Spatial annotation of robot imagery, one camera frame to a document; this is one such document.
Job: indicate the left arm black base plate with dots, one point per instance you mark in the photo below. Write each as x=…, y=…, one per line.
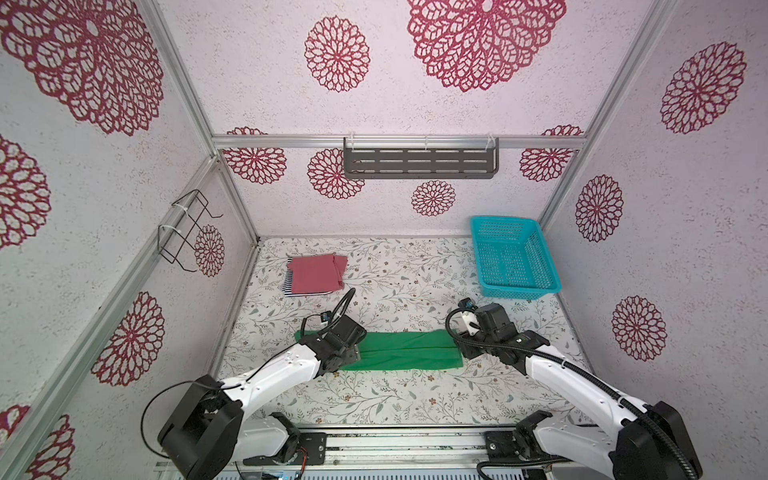
x=308, y=449

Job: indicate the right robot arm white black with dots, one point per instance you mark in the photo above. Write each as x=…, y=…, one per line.
x=627, y=438

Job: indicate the teal plastic basket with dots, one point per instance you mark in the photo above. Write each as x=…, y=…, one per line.
x=512, y=258

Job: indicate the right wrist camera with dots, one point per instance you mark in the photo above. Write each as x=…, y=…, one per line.
x=494, y=322

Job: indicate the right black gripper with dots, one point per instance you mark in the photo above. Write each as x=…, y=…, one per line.
x=467, y=352

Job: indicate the green tank top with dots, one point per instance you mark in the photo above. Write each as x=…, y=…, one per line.
x=401, y=351

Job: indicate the maroon red tank top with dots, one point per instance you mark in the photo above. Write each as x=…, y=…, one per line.
x=314, y=275

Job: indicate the black wire wall rack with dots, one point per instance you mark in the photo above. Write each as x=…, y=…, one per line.
x=192, y=242

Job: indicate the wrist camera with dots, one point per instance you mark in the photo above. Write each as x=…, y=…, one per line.
x=346, y=330
x=494, y=322

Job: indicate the grey metal wall shelf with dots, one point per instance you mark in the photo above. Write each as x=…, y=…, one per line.
x=419, y=163

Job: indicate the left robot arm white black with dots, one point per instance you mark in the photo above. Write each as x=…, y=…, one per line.
x=206, y=430

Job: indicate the aluminium front rail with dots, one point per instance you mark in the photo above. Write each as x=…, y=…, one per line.
x=432, y=446

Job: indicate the blue white striped tank top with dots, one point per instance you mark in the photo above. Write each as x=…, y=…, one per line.
x=287, y=285

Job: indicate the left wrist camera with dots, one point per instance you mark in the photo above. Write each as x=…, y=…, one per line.
x=346, y=330

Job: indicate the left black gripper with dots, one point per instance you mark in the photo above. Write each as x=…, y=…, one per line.
x=352, y=354

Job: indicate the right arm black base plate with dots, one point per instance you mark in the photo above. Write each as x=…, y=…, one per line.
x=515, y=446

